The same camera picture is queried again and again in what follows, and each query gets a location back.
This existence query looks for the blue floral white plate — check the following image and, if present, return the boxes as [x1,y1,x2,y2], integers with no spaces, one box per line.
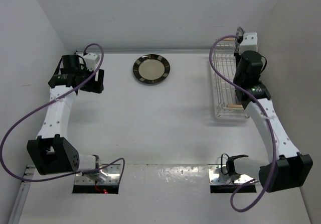
[236,27,245,44]

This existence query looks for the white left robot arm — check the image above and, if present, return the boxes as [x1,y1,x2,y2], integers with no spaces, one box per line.
[27,53,104,182]

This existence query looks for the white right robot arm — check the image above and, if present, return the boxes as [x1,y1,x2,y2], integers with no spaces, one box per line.
[226,50,313,193]

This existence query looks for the brown striped beige plate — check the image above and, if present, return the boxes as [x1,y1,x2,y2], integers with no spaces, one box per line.
[132,54,171,85]

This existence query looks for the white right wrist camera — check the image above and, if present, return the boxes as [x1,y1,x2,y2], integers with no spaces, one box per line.
[238,32,258,54]

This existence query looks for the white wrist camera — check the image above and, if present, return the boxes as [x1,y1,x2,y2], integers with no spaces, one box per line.
[238,32,258,54]
[83,53,100,71]

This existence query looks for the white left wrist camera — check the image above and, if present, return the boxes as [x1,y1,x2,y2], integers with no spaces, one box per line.
[83,53,100,71]

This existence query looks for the white wire dish rack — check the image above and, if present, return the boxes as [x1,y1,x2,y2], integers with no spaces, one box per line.
[209,37,249,121]

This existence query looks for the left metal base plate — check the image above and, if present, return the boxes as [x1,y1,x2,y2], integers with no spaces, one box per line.
[74,164,121,186]

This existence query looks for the metal base plate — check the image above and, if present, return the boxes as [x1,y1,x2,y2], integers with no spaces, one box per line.
[74,164,121,186]
[208,164,253,186]

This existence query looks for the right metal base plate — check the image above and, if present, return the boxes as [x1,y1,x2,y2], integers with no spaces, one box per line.
[208,164,253,186]

